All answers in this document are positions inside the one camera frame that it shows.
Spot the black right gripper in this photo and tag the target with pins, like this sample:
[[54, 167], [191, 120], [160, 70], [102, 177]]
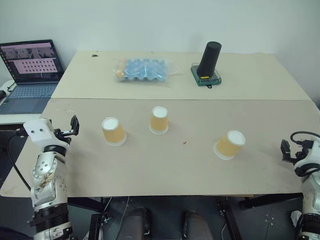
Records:
[[303, 149]]

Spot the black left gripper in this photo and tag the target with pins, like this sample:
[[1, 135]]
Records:
[[61, 136]]

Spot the orange paper cup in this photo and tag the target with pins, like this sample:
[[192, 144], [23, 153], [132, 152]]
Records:
[[228, 147], [159, 123], [113, 133]]

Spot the open grey laptop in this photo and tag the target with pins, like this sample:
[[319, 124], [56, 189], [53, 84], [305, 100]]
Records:
[[27, 96]]

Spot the small black device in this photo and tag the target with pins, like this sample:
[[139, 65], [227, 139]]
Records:
[[2, 94]]

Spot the green flat box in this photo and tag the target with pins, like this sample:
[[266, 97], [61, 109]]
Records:
[[216, 80]]

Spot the dark rounded shape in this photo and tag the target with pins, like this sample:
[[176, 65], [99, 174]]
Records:
[[197, 226], [136, 223]]

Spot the blue egg tray in bag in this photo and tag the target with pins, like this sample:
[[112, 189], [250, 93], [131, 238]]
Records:
[[172, 70]]

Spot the black cylinder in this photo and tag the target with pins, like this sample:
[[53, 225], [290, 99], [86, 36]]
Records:
[[208, 60]]

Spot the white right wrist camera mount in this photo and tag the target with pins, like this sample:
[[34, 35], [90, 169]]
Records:
[[311, 156]]

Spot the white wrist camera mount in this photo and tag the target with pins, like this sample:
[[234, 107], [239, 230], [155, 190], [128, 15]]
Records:
[[311, 156], [37, 131]]

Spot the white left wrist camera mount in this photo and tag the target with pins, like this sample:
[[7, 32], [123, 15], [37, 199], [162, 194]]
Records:
[[37, 131]]

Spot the black table frame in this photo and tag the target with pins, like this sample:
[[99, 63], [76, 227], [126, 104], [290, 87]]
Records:
[[270, 202]]

